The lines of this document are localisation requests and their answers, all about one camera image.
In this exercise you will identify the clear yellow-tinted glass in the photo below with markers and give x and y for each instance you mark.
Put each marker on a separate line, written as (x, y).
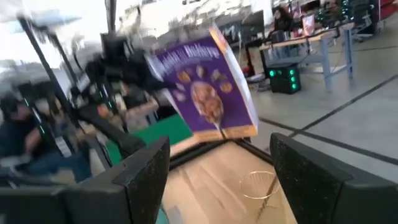
(258, 186)

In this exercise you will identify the wooden workbench with blue legs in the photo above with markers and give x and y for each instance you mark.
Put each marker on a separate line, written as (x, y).
(311, 39)

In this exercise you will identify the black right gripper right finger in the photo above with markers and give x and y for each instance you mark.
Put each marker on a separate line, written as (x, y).
(311, 186)

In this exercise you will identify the black aluminium table frame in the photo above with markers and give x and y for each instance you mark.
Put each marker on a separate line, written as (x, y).
(199, 152)

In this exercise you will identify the green floor mat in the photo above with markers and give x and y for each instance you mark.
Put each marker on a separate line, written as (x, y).
(164, 130)

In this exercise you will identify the black computer with green lights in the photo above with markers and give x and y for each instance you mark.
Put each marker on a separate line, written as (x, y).
(284, 79)

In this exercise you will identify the black metal post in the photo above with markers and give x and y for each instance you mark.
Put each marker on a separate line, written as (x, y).
(46, 68)

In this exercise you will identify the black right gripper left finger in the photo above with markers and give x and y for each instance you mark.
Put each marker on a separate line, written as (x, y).
(136, 186)

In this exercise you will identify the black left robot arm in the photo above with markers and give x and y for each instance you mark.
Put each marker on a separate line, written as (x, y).
(127, 143)

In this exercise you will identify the person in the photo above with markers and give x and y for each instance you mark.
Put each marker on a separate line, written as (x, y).
(18, 137)
(281, 21)

